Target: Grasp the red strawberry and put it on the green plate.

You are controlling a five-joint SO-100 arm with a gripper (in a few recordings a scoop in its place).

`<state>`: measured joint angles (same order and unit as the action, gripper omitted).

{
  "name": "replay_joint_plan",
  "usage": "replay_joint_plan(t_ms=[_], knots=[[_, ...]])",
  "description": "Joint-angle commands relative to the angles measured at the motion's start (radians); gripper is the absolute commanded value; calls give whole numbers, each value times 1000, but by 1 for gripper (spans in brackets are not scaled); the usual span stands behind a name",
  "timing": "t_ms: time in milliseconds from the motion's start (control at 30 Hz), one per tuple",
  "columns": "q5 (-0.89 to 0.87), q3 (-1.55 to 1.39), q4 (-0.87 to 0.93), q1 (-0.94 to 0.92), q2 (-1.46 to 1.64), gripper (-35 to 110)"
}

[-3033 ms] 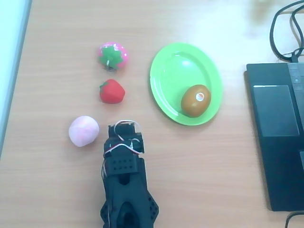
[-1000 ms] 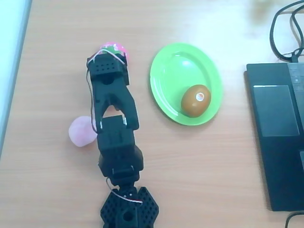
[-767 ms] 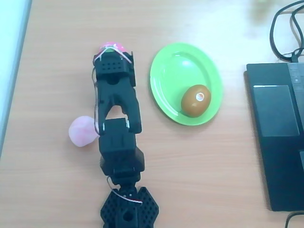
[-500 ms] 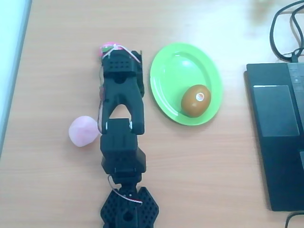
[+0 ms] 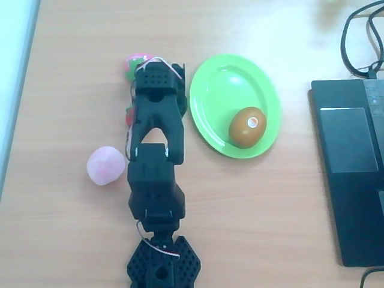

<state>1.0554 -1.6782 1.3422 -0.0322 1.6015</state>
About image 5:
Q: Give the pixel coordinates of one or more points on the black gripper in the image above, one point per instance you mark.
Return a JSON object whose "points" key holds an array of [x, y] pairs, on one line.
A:
{"points": [[181, 90]]}

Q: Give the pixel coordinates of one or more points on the red toy strawberry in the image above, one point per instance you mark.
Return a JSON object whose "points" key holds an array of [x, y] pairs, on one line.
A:
{"points": [[129, 115]]}

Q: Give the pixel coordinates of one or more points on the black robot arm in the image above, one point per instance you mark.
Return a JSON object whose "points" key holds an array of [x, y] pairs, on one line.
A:
{"points": [[159, 174]]}

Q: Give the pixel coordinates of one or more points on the green oval plate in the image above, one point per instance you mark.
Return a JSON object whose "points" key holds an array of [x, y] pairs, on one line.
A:
{"points": [[228, 90]]}

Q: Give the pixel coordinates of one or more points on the pink toy strawberry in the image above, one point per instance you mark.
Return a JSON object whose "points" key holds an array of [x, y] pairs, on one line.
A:
{"points": [[133, 60]]}

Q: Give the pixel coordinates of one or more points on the brown toy kiwi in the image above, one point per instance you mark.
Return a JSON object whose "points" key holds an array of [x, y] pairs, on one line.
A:
{"points": [[247, 127]]}

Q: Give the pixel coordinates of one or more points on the pale pink toy peach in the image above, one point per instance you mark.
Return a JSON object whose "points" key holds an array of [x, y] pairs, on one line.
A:
{"points": [[105, 165]]}

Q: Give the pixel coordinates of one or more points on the black laptop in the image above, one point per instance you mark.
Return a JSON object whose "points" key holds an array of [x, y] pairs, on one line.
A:
{"points": [[348, 180]]}

